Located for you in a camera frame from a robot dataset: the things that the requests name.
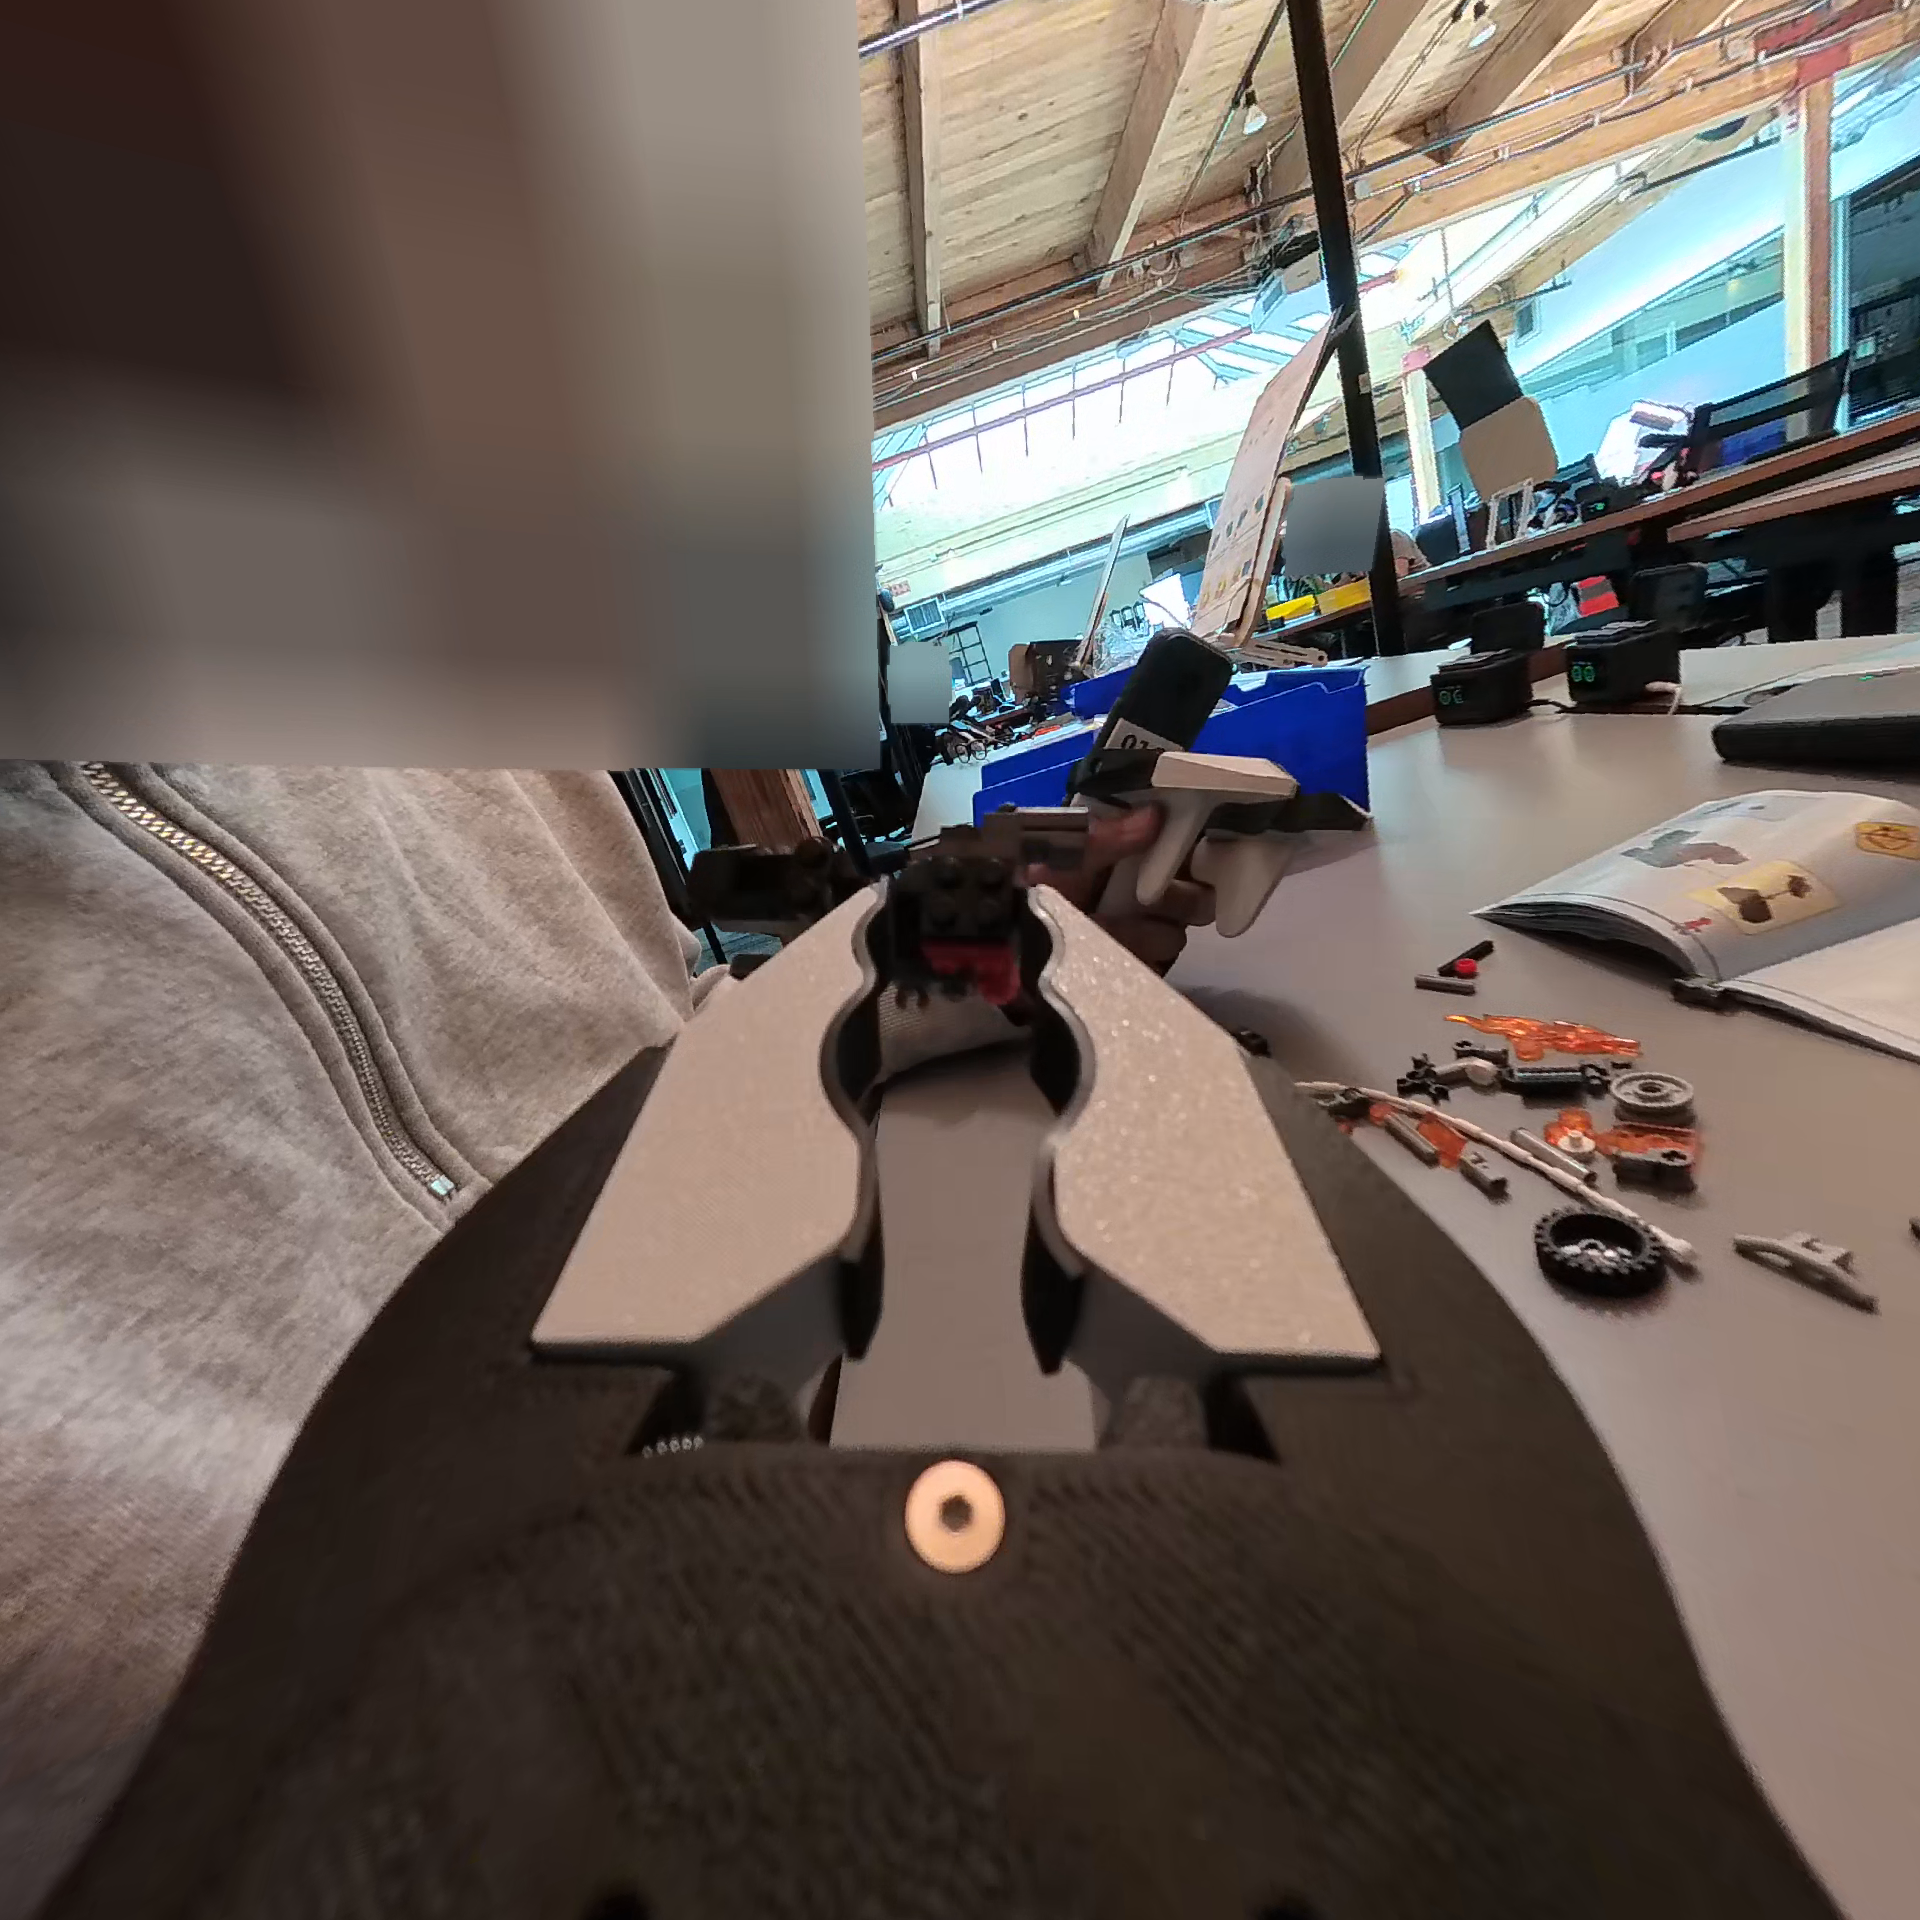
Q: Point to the lego instruction booklet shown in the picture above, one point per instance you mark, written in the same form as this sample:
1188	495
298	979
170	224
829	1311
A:
1800	960

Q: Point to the grey lego wheel hub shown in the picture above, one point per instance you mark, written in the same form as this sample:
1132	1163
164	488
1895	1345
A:
1657	1095

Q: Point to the cardboard display board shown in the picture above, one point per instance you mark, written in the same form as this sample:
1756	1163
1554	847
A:
1259	495

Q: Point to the long black lego bar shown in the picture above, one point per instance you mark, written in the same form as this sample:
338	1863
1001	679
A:
1467	954

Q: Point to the black lego technic beam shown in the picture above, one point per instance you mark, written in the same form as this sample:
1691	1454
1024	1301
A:
1559	1078

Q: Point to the black lego tyre wheel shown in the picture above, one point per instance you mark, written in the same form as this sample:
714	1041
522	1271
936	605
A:
1552	1257

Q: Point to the black laptop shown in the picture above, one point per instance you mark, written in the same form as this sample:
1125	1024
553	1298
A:
1828	728

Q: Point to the black red lego assembly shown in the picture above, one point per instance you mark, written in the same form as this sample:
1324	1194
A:
960	930

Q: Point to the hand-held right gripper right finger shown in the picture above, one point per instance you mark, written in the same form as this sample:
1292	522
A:
1185	1184

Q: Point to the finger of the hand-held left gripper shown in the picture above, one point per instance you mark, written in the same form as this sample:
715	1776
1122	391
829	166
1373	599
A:
1042	832

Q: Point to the black steel pillar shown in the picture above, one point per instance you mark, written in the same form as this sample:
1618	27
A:
1336	301

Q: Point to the orange transparent flame piece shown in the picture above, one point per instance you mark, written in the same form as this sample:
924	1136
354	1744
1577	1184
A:
1589	1133

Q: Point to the person's left hand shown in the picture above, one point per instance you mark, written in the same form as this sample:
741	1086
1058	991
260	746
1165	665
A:
1122	843

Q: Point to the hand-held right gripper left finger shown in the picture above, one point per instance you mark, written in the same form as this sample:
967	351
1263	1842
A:
721	1184

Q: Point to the blue plastic bin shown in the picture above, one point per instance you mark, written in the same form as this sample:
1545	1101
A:
1276	721

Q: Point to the orange transparent blade piece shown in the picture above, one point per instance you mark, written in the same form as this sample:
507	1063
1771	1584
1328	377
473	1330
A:
1545	1037

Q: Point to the dark grey lego axle piece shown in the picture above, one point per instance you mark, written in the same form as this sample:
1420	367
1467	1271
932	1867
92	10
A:
1411	1136

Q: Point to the black charger box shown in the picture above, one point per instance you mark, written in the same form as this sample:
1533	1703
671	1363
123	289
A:
1620	665
1484	687

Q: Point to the person's grey zip hoodie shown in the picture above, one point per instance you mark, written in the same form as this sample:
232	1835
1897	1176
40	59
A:
299	1049

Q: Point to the grey angled lego piece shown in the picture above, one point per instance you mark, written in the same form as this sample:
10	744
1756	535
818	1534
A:
1800	1253

